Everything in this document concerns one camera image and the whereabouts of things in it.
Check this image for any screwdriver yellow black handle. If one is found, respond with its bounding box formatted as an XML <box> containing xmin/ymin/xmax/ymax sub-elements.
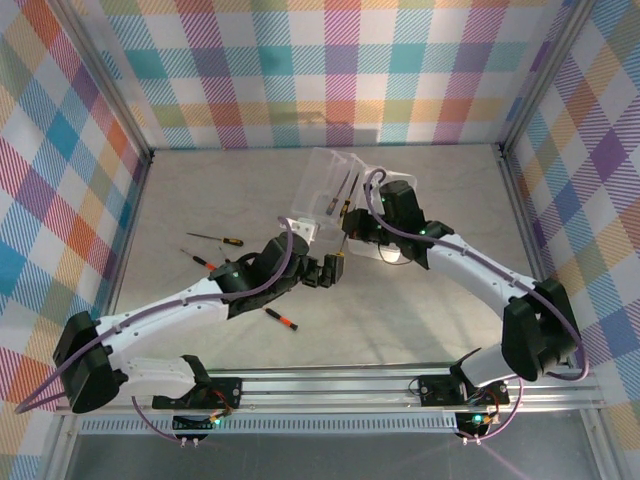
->
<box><xmin>339</xmin><ymin>172</ymin><xmax>361</xmax><ymax>221</ymax></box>

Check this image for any screwdriver orange black handle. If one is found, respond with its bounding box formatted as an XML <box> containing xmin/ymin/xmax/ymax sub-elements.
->
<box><xmin>263</xmin><ymin>307</ymin><xmax>301</xmax><ymax>333</ymax></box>

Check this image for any clear plastic tool box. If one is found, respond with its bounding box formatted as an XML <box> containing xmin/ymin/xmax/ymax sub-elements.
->
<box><xmin>289</xmin><ymin>146</ymin><xmax>419</xmax><ymax>259</ymax></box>

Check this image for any black left controller board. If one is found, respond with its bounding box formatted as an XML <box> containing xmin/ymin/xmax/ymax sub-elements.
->
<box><xmin>171</xmin><ymin>413</ymin><xmax>222</xmax><ymax>444</ymax></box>

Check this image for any black controller board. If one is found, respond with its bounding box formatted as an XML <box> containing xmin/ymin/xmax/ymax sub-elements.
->
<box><xmin>454</xmin><ymin>410</ymin><xmax>502</xmax><ymax>444</ymax></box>
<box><xmin>171</xmin><ymin>413</ymin><xmax>222</xmax><ymax>444</ymax></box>

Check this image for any black right controller board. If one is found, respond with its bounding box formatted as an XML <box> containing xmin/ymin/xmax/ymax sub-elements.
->
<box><xmin>454</xmin><ymin>410</ymin><xmax>502</xmax><ymax>444</ymax></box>

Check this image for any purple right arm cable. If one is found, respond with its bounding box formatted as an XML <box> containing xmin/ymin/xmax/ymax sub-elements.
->
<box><xmin>360</xmin><ymin>168</ymin><xmax>590</xmax><ymax>442</ymax></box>

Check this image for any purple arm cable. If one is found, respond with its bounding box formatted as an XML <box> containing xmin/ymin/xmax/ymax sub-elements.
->
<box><xmin>360</xmin><ymin>168</ymin><xmax>590</xmax><ymax>442</ymax></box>
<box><xmin>14</xmin><ymin>215</ymin><xmax>296</xmax><ymax>442</ymax></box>

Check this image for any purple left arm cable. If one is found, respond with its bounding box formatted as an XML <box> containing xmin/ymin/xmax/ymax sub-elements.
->
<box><xmin>14</xmin><ymin>215</ymin><xmax>296</xmax><ymax>442</ymax></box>

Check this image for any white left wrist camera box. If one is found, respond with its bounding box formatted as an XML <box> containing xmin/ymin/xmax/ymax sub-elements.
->
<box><xmin>293</xmin><ymin>218</ymin><xmax>320</xmax><ymax>242</ymax></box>

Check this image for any aluminium mounting rail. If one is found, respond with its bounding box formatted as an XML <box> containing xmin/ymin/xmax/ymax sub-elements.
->
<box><xmin>53</xmin><ymin>368</ymin><xmax>605</xmax><ymax>414</ymax></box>

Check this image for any aluminium table edge rail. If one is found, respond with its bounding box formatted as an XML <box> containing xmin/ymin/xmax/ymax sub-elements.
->
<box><xmin>87</xmin><ymin>154</ymin><xmax>154</xmax><ymax>376</ymax></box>
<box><xmin>494</xmin><ymin>143</ymin><xmax>574</xmax><ymax>371</ymax></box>

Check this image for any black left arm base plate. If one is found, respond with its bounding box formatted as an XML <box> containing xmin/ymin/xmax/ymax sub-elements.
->
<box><xmin>151</xmin><ymin>376</ymin><xmax>244</xmax><ymax>412</ymax></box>

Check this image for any white slotted cable duct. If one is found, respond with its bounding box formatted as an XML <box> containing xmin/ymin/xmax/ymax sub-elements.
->
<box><xmin>78</xmin><ymin>415</ymin><xmax>462</xmax><ymax>436</ymax></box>

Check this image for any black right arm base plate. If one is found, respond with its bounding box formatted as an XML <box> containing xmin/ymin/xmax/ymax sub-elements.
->
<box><xmin>417</xmin><ymin>372</ymin><xmax>511</xmax><ymax>408</ymax></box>

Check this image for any aluminium frame post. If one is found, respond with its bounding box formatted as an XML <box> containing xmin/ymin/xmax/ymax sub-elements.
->
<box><xmin>58</xmin><ymin>0</ymin><xmax>155</xmax><ymax>162</ymax></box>
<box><xmin>498</xmin><ymin>0</ymin><xmax>601</xmax><ymax>154</ymax></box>

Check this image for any aluminium frame leg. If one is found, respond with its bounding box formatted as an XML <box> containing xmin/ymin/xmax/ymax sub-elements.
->
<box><xmin>44</xmin><ymin>413</ymin><xmax>81</xmax><ymax>480</ymax></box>
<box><xmin>582</xmin><ymin>409</ymin><xmax>614</xmax><ymax>480</ymax></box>

